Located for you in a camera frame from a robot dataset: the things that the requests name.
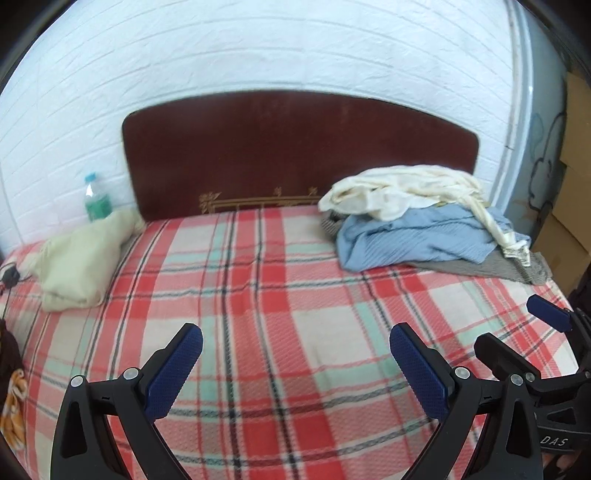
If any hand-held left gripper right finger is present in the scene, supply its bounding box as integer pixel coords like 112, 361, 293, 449
389, 322, 546, 480

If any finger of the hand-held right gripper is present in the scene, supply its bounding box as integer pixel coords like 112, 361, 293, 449
475, 332, 543, 393
526, 295, 591, 365

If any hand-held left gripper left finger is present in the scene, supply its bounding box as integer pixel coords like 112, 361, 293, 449
51, 322, 204, 480

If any person's right hand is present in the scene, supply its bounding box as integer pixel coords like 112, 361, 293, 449
544, 450, 591, 480

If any grey knit garment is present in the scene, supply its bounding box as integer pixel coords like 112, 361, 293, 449
320, 215, 552, 284

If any cardboard box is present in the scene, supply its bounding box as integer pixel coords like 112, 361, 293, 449
530, 159, 591, 296
560, 71, 591, 169

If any light blue knit garment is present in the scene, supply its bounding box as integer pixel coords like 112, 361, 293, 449
336, 203, 532, 272

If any red plaid bed sheet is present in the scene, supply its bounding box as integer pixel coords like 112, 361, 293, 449
0, 203, 578, 480

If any pale yellow cloth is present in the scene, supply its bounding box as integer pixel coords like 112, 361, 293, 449
21, 210, 146, 312

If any cream yellow garment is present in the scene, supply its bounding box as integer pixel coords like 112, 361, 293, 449
406, 167, 532, 260

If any dark brown garment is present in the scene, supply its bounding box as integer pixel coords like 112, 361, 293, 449
0, 318, 23, 372

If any orange printed garment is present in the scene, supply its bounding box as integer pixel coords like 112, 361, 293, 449
0, 368, 27, 452

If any green label water bottle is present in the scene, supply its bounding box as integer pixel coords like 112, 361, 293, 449
83, 172, 114, 223

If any pale blue panel with drawing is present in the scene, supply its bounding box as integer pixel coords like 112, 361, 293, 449
489, 0, 570, 252

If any dark red wooden headboard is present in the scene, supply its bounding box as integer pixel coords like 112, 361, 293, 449
121, 90, 481, 217

